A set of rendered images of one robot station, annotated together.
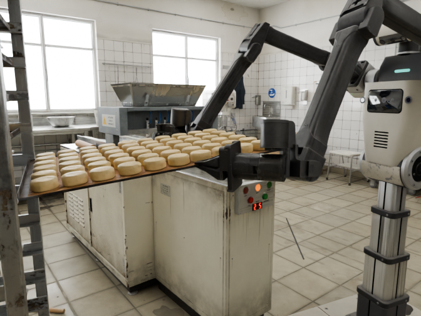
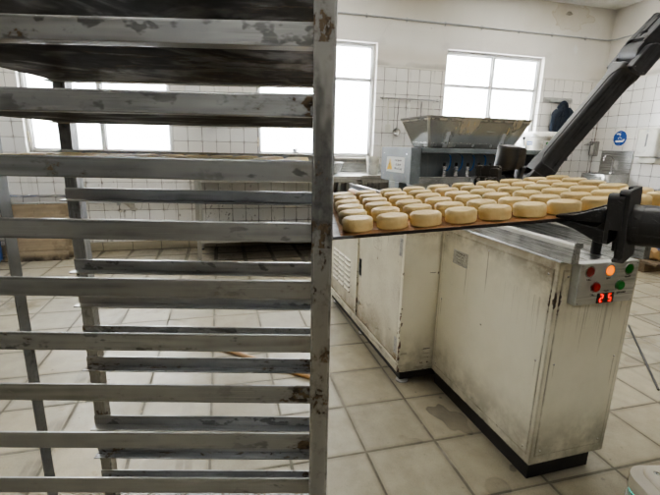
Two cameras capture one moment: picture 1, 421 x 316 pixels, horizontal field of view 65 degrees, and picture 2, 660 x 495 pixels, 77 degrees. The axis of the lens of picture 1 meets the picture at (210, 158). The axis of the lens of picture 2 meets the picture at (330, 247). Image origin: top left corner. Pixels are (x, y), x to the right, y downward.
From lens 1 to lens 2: 12 cm
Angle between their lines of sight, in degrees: 22
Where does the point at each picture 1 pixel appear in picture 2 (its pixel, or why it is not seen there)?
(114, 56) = (396, 87)
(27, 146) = not seen: hidden behind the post
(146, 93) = (447, 130)
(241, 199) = (581, 283)
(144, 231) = (424, 307)
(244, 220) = (580, 314)
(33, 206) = not seen: hidden behind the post
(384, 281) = not seen: outside the picture
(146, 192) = (432, 259)
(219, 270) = (531, 376)
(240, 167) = (645, 226)
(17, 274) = (326, 325)
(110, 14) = (396, 34)
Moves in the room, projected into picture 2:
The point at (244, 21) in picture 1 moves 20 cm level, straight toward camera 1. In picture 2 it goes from (586, 29) to (587, 26)
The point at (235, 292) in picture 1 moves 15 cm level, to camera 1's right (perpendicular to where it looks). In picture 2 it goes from (552, 412) to (602, 423)
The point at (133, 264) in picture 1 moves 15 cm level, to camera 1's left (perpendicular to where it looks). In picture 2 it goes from (407, 346) to (377, 340)
